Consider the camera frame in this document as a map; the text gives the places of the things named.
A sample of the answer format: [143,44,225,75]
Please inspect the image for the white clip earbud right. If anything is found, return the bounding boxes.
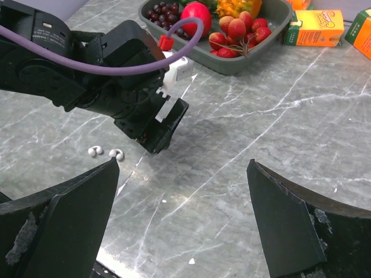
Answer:
[109,149,125,161]

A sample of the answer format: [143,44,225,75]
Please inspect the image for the white clip earbud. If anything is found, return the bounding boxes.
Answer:
[109,149,125,161]
[88,145,104,158]

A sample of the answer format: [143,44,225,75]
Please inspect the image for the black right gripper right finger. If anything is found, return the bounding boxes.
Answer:
[246,159,370,277]

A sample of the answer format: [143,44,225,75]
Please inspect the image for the orange pineapple toy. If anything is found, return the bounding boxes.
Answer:
[216,0,263,19]

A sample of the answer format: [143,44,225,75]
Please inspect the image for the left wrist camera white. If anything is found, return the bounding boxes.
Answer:
[155,56,194,122]

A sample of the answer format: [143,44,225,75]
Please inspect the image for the red pomegranate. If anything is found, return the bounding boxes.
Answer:
[180,2,213,38]

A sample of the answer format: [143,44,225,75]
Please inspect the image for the orange sponge box near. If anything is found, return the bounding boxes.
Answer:
[345,8,371,59]

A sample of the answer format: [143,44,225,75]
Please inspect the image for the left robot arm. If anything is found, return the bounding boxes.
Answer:
[1,1,188,154]

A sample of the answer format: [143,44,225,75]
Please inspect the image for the dark purple grapes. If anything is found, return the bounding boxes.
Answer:
[146,2,181,31]

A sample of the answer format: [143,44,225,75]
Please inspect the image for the orange box back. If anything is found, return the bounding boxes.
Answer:
[286,0,311,10]

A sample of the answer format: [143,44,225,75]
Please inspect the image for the orange box middle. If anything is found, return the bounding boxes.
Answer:
[284,10,344,47]

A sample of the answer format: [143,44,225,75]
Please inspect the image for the white clip earbud left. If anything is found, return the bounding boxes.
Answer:
[88,145,104,158]

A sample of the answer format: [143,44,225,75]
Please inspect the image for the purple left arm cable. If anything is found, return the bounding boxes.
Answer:
[0,17,205,76]

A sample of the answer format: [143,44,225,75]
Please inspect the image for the dark grey fruit tray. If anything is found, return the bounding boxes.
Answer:
[139,1,293,75]

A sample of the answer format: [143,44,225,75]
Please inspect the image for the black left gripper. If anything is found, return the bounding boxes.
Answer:
[78,20,189,154]

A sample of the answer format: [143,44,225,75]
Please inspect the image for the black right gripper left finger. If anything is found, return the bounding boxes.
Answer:
[1,159,119,277]

